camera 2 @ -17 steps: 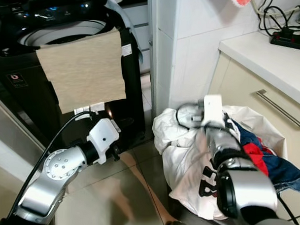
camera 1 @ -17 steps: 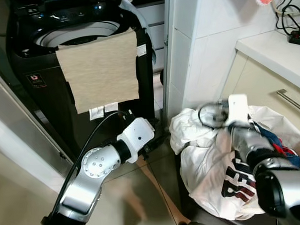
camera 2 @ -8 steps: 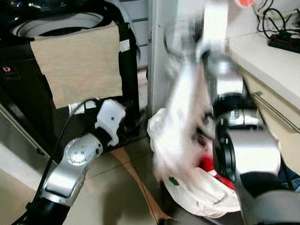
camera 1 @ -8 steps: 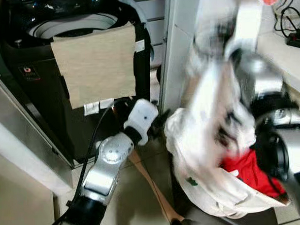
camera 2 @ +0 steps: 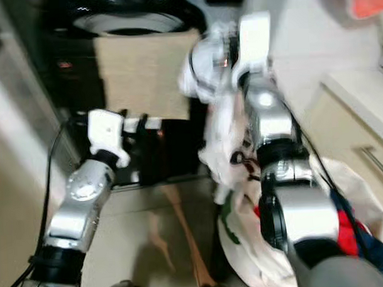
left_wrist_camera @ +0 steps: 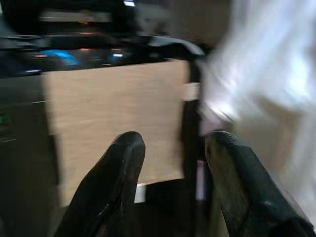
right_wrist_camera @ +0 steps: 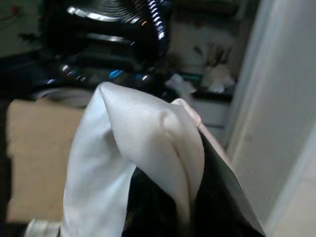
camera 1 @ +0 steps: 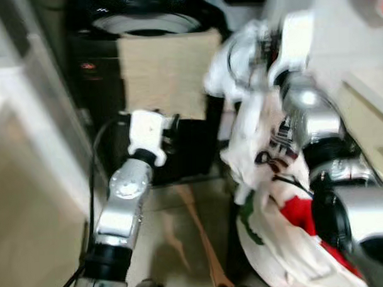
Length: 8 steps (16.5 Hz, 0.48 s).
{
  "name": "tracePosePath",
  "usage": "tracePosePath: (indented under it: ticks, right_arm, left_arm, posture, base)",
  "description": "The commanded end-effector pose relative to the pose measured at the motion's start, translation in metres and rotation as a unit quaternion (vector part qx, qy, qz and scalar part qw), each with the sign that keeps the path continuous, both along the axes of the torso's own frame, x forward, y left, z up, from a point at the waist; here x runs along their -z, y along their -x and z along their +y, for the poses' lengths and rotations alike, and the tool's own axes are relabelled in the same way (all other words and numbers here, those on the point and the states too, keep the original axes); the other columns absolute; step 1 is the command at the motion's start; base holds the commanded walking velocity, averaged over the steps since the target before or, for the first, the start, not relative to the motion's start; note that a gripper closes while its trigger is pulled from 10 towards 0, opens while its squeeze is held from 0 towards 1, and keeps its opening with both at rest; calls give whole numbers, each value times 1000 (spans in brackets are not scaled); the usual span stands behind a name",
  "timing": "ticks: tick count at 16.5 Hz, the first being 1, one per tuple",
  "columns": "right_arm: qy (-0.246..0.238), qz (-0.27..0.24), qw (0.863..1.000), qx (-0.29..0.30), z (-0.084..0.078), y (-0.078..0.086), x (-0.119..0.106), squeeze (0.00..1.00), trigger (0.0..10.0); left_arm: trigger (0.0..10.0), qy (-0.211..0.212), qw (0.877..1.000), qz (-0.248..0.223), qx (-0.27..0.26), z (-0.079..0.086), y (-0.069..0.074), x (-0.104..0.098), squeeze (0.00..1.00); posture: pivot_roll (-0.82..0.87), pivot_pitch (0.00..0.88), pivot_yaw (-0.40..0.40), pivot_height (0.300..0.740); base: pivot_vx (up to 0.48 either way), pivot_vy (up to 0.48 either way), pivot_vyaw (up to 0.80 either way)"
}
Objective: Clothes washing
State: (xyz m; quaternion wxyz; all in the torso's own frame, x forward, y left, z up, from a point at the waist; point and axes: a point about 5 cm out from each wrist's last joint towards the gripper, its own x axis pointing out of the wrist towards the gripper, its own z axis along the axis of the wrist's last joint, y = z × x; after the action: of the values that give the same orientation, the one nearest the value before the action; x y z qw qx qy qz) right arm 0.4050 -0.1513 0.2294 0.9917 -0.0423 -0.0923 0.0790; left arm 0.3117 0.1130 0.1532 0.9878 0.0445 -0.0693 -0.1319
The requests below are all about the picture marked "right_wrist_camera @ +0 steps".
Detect white door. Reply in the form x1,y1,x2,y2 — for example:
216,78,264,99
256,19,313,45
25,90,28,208
226,0,316,237

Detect black shiny machine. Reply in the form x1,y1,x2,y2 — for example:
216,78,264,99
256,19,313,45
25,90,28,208
43,0,163,86

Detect white cloth garment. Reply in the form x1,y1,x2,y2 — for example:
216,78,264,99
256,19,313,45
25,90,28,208
60,81,205,237

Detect black corrugated cable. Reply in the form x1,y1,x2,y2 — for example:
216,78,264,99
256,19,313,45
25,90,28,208
144,0,171,59

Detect brown cardboard box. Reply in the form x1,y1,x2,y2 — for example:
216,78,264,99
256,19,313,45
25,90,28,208
6,98,87,222

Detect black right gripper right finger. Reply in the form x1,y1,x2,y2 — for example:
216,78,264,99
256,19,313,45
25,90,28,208
194,124,267,237

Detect white crumpled paper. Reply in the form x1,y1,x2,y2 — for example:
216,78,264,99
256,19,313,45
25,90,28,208
165,74,196,94

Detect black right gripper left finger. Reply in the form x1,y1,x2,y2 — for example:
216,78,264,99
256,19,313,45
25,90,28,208
126,169,184,237

